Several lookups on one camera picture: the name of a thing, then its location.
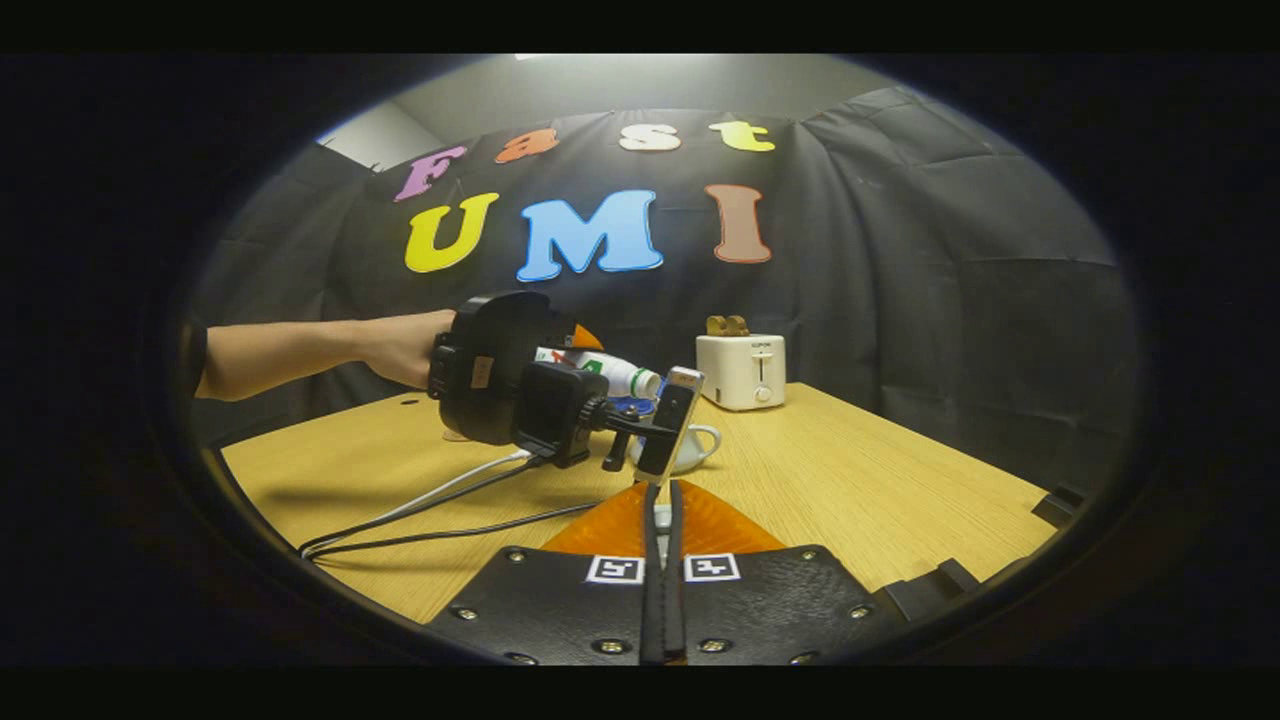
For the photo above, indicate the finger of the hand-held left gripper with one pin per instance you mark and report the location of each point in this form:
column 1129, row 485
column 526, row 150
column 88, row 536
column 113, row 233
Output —
column 583, row 340

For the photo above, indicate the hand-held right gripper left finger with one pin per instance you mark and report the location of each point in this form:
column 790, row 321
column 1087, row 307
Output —
column 650, row 600

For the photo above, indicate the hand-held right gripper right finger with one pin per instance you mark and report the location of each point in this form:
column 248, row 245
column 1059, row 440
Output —
column 676, row 600

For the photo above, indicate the white water bottle green label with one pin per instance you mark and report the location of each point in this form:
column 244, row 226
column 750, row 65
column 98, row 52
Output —
column 610, row 372

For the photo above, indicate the white blue patterned teacup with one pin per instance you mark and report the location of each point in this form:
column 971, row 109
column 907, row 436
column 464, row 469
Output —
column 690, row 450

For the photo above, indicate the blue towel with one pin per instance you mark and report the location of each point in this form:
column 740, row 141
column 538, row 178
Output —
column 632, row 406

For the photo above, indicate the toast slice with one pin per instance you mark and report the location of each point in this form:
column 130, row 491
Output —
column 739, row 326
column 717, row 326

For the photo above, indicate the white toaster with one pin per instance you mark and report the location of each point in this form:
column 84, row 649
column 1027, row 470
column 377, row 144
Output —
column 740, row 375

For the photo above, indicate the black angular object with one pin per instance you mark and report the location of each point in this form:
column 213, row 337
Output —
column 925, row 592
column 1055, row 507

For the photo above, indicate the black backdrop cloth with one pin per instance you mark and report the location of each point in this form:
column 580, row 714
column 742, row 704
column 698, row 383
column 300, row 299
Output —
column 900, row 300

